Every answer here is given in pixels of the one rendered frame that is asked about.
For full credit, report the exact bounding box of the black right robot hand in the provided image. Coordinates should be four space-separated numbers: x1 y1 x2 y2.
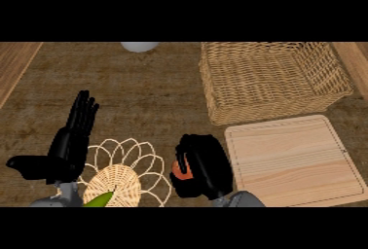
169 133 237 200

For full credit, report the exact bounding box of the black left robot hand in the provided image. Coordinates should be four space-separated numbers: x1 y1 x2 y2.
5 89 101 186

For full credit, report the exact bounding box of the orange sweet potato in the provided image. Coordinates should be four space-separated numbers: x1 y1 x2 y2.
172 159 196 181

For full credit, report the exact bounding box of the pale wooden cutting board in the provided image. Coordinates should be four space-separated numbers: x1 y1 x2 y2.
224 114 368 208

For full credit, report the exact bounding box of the rectangular wicker basket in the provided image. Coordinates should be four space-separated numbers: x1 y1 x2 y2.
197 42 355 126

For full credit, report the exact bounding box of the round woven wicker trivet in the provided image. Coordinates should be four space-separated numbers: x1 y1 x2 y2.
57 137 173 208

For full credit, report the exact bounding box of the green vegetable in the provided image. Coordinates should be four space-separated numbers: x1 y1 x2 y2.
82 191 117 208

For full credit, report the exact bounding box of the pale grey round object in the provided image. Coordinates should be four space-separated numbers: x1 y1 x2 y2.
120 42 162 53

